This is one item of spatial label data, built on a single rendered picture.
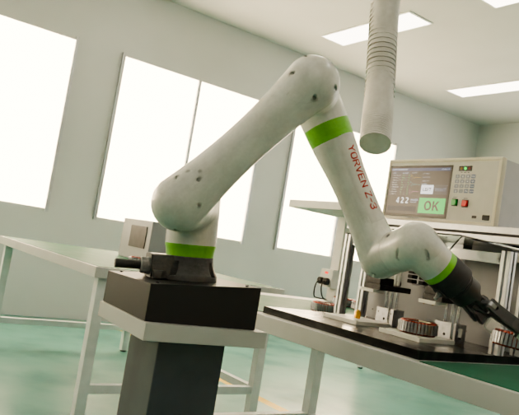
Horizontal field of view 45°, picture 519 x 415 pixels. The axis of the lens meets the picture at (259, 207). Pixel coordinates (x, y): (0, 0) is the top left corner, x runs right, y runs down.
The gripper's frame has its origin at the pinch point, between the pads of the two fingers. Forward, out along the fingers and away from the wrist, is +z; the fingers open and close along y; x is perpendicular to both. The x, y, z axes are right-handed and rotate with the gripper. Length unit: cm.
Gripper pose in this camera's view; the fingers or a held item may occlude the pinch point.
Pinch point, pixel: (515, 338)
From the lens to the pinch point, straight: 166.4
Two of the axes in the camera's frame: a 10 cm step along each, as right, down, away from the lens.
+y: 2.6, -0.1, -9.7
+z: 7.3, 6.5, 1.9
